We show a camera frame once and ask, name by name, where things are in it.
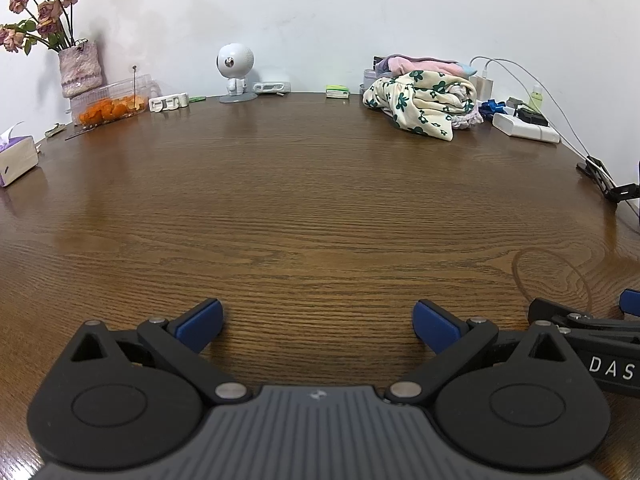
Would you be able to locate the thin metal skewer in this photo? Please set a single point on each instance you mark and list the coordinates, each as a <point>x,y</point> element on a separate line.
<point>134,85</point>

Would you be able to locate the purple white tissue box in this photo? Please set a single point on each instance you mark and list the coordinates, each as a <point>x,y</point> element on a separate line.
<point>17,160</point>

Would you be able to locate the small white device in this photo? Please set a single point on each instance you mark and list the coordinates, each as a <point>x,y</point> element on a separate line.
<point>270,88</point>

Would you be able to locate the pile of tangerines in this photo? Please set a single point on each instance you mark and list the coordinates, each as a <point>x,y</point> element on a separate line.
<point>107,111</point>

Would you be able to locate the small green bottle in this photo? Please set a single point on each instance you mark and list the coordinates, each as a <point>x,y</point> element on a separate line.
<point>536,100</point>

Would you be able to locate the green white small box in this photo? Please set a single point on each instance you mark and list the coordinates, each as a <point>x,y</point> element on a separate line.
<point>337,92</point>

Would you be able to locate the black clamp holder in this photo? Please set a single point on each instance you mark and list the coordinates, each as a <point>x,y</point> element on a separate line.
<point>605,180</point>

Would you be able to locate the dried rose bouquet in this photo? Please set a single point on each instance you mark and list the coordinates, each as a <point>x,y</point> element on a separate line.
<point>47,12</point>

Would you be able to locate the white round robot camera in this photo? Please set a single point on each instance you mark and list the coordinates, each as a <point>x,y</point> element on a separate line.
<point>235,62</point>

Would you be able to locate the dark thin stick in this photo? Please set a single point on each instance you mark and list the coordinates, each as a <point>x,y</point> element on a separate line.
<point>82,135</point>

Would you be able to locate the white charger adapter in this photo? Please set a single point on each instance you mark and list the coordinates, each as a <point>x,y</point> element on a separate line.
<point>482,87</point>

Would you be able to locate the black charging dock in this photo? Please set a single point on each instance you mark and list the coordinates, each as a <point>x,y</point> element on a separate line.
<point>532,116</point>

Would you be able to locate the clear plastic box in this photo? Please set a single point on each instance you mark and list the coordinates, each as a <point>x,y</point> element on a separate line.
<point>110,92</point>

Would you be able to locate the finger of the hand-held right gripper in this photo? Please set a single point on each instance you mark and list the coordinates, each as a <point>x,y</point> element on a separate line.
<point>547,310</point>
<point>631,302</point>

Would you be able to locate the cream green floral pants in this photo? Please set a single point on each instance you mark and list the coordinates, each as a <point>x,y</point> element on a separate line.
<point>425,102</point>

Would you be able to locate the white plastic clip device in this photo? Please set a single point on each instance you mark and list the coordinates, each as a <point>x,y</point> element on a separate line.
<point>169,102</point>

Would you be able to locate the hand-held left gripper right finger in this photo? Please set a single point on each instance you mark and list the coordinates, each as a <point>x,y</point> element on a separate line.
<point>435,327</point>

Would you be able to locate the pink blue purple shirt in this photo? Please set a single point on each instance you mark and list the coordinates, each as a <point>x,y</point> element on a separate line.
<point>420,65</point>

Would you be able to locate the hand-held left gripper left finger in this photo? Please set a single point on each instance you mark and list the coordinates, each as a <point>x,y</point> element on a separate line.
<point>202,322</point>

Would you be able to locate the small olive packet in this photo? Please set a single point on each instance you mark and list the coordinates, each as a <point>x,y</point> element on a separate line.
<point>55,130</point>

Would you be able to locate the pink knitted vase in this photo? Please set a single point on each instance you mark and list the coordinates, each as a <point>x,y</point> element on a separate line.
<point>80,70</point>

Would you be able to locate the white power strip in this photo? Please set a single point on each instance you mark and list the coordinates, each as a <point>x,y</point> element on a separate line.
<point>525,130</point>

